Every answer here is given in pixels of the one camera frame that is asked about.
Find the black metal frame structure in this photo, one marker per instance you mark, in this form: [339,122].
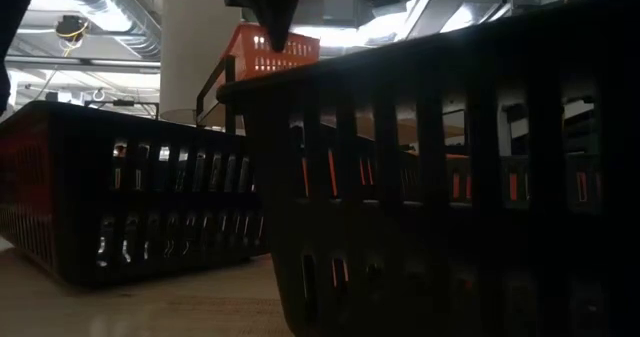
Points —
[122,103]

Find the grey ceiling box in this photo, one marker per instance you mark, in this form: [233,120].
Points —
[340,9]

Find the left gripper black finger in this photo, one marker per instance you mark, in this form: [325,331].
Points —
[278,27]

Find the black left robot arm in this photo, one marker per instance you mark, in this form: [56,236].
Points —
[15,7]

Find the white round column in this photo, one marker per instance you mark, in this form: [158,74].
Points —
[195,52]

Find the black plastic slotted basket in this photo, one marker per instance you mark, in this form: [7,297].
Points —
[400,257]

